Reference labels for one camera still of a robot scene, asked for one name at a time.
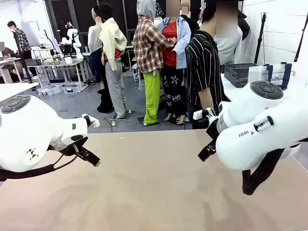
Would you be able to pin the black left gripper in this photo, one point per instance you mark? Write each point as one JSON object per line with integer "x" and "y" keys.
{"x": 72, "y": 149}

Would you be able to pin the seated person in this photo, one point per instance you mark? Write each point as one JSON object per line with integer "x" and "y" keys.
{"x": 9, "y": 56}

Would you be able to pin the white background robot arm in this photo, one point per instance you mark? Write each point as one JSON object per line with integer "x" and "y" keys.
{"x": 73, "y": 41}

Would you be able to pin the whiteboard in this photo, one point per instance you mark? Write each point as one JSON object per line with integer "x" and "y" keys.
{"x": 30, "y": 32}

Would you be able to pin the white foam block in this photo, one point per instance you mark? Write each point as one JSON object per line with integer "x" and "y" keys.
{"x": 199, "y": 114}

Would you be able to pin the mannequin in red shirt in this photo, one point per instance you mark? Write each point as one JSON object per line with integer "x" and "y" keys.
{"x": 169, "y": 50}

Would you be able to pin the mannequin in plaid shirt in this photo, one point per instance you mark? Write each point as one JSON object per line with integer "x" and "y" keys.
{"x": 149, "y": 45}

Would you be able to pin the white workbench table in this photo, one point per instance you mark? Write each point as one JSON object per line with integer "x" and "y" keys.
{"x": 60, "y": 63}

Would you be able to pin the mannequin in black clothes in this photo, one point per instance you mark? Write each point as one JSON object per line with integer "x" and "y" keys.
{"x": 191, "y": 22}

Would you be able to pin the person in striped shirt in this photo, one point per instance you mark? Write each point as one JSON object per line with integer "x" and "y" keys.
{"x": 199, "y": 62}

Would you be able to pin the mannequin in cream jacket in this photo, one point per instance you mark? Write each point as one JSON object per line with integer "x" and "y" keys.
{"x": 111, "y": 41}

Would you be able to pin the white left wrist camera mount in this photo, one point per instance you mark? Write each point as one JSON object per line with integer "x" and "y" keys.
{"x": 93, "y": 122}

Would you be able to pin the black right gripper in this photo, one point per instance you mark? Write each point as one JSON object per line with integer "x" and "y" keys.
{"x": 213, "y": 131}

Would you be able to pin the grey plastic basket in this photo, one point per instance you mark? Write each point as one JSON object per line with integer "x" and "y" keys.
{"x": 240, "y": 65}
{"x": 238, "y": 78}

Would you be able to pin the clear storage bin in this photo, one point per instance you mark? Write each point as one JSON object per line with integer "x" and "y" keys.
{"x": 49, "y": 89}
{"x": 71, "y": 88}

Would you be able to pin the standing person in plaid shirt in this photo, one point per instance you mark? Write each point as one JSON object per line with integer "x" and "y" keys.
{"x": 22, "y": 39}

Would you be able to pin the black tripod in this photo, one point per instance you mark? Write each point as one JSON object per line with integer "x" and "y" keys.
{"x": 300, "y": 41}
{"x": 261, "y": 36}

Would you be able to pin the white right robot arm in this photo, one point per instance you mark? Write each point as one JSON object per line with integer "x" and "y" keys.
{"x": 252, "y": 142}

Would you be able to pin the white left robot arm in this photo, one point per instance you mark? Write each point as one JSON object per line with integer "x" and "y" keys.
{"x": 29, "y": 130}

